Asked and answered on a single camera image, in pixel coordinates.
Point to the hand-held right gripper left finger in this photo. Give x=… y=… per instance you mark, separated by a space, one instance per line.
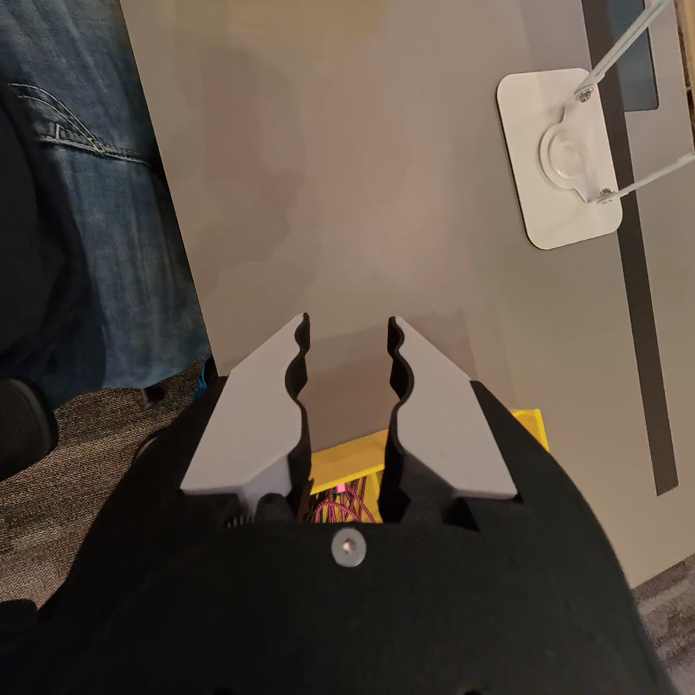
x=250 y=423

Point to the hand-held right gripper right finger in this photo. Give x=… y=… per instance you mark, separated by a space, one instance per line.
x=450 y=429

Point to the yellow plastic bin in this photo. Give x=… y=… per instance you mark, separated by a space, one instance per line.
x=347 y=461

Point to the black chair caster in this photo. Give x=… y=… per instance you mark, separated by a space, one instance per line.
x=21 y=423

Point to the person's blue jeans leg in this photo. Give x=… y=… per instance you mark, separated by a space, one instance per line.
x=97 y=217

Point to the dark screen panel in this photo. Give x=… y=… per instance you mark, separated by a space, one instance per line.
x=635 y=65

